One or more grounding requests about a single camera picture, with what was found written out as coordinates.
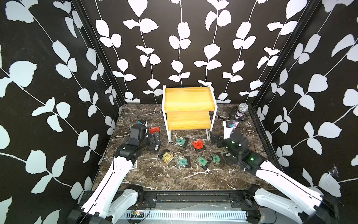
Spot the wooden two-tier metal shelf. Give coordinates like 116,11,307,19
162,85,218,142

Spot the small green tea bag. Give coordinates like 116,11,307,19
210,152,225,166

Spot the yellow label tea bag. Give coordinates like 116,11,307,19
158,149,173,164

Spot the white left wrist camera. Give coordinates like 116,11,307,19
137,118,148,127

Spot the red tea bag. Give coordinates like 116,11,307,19
149,127,160,134

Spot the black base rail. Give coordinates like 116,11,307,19
78,189,305,210

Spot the teal floral tea bag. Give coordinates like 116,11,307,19
177,156,191,169

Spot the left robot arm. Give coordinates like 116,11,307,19
67,119,151,224

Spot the green label tea bag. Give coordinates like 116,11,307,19
196,155,212,170

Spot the purple glitter microphone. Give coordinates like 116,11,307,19
233,103,249,123

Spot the black barcode tea bag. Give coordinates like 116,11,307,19
222,152,237,165

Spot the small green circuit board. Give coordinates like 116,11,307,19
131,210,145,218

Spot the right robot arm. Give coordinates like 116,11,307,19
210,132,339,224

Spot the white slotted cable duct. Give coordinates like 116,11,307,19
119,210,248,222

